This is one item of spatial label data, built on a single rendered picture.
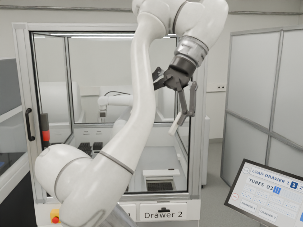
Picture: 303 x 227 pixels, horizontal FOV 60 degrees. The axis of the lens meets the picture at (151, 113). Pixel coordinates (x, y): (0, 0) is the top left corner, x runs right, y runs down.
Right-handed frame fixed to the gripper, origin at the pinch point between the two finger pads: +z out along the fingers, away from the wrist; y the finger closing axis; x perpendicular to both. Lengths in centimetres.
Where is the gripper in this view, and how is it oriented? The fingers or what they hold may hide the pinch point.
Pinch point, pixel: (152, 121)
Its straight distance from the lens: 76.1
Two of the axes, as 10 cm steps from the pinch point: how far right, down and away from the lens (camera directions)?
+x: 3.6, 2.7, 8.9
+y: 8.0, 4.1, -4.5
